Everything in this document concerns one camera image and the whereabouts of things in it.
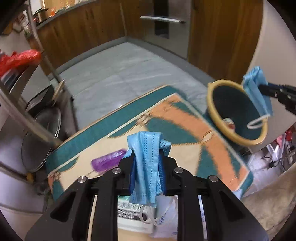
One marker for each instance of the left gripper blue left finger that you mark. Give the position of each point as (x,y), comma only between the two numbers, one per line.
(133,174)

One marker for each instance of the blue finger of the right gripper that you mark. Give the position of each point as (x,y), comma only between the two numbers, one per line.
(271,90)

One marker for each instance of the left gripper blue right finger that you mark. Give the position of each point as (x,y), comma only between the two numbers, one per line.
(162,175)

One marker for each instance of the blue face mask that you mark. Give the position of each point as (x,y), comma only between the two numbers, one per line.
(262,103)
(146,166)

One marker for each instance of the light blue wet wipes pack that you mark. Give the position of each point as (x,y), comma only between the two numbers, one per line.
(167,211)

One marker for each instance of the teal yellow-rimmed trash bin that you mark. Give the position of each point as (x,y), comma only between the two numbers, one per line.
(227,99)

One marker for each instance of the wooden kitchen cabinets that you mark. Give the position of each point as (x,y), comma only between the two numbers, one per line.
(222,40)

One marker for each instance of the purple spray bottle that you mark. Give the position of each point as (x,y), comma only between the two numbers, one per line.
(107,162)

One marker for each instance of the teal orange patterned mat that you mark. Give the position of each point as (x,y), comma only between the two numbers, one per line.
(161,119)

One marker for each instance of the white medicine box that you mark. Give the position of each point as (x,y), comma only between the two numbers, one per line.
(128,217)

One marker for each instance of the red white wrapper in bin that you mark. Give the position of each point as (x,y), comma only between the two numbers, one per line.
(230,124)

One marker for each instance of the dark pan lid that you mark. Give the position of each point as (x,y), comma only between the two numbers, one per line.
(34,150)

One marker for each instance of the wooden cutting board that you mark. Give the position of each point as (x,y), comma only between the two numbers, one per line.
(58,91)

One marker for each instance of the black box on rack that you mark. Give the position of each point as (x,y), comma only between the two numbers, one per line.
(40,101)

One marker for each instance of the stainless steel oven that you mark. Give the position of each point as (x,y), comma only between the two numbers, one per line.
(167,24)

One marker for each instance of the stainless steel rack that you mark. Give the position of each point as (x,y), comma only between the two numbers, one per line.
(20,85)

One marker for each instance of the red plastic bag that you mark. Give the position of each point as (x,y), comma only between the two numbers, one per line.
(25,58)

